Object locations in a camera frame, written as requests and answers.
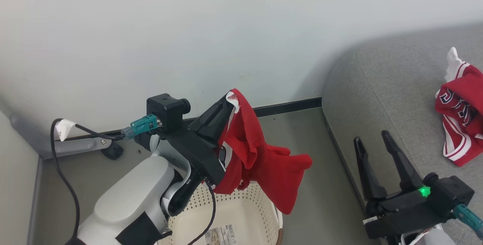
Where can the grey fabric sofa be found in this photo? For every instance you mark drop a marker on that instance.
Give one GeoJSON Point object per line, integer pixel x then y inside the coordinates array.
{"type": "Point", "coordinates": [396, 86]}

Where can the black baseboard strip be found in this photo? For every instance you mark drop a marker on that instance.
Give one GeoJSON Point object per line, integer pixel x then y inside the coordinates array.
{"type": "Point", "coordinates": [286, 106]}

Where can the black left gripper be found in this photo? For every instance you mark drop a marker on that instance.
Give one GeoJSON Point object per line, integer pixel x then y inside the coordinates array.
{"type": "Point", "coordinates": [196, 154]}

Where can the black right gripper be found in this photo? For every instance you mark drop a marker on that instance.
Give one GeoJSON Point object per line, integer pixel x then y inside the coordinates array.
{"type": "Point", "coordinates": [400, 213]}

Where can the grey metal partition foot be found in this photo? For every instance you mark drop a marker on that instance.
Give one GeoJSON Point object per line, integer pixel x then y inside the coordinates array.
{"type": "Point", "coordinates": [71, 146]}

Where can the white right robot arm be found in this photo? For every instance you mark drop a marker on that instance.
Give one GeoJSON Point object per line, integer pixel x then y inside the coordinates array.
{"type": "Point", "coordinates": [422, 237]}

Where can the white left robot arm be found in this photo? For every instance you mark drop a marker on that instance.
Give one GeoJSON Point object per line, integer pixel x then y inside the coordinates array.
{"type": "Point", "coordinates": [128, 199]}

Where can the black caster wheel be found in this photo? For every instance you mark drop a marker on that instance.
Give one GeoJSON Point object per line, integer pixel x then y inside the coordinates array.
{"type": "Point", "coordinates": [112, 151]}

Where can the plain red shirt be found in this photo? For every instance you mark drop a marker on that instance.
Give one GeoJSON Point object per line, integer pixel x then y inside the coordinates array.
{"type": "Point", "coordinates": [264, 162]}

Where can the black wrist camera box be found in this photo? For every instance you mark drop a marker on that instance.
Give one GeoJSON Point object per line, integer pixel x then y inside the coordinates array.
{"type": "Point", "coordinates": [453, 194]}
{"type": "Point", "coordinates": [166, 111]}

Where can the red jersey with white stripes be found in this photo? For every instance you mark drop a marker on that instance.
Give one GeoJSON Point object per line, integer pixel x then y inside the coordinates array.
{"type": "Point", "coordinates": [464, 86]}

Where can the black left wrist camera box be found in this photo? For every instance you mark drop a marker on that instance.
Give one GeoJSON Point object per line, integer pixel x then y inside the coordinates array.
{"type": "Point", "coordinates": [166, 111]}

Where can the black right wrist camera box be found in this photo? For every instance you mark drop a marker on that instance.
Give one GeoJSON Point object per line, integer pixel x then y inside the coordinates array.
{"type": "Point", "coordinates": [453, 194]}

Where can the cream perforated laundry basket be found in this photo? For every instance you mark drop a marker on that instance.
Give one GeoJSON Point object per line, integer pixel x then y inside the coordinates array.
{"type": "Point", "coordinates": [249, 214]}

